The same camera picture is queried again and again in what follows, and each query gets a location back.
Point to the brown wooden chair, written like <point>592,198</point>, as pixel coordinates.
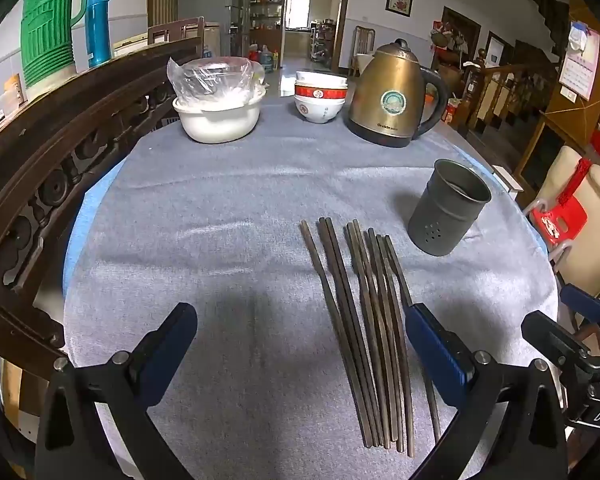
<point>177,30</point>

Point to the metal storage rack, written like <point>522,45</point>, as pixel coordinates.
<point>322,40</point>

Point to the small white stool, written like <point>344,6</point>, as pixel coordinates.
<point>507,177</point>

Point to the bunch of metal chopsticks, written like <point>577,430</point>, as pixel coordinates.
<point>360,310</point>

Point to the gold electric kettle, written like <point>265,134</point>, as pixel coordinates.
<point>385,95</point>

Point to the carved dark wooden table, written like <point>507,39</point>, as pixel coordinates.
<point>55,150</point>

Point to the tall-backed wooden chair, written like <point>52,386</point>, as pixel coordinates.
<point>364,45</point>

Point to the framed wall picture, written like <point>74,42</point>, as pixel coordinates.
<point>399,1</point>

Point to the green thermos flask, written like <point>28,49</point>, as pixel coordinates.
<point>47,35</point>

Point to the blue thermos flask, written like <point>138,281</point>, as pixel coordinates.
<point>99,25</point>

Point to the wooden stair railing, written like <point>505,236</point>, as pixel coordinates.
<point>505,85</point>

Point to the blue tablecloth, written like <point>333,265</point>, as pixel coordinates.
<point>80,220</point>

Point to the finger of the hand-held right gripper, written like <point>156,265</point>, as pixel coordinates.
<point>582,300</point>
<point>550,335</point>

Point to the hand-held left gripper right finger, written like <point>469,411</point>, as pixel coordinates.
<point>435,355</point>

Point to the dark wooden door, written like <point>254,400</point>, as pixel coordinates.
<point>460,25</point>

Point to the red banded white bowl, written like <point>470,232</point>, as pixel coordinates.
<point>320,93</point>

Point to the pink wall calendar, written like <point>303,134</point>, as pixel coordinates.
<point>582,65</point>

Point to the clear plastic bag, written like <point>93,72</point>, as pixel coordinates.
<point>210,77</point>

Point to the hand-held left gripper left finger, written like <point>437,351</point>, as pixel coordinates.
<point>172,345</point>

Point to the cream chair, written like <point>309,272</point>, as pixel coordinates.
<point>595,240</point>

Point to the white bowl with small emblem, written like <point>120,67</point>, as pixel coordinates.
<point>320,110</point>

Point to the red plastic stool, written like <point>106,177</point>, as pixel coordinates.
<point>560,220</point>

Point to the shelf with bottles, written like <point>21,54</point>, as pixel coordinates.
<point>265,5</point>

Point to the white plastic pot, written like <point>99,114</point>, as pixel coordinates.
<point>220,122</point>

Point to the grey metal utensil holder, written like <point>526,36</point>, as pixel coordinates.
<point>442,215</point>

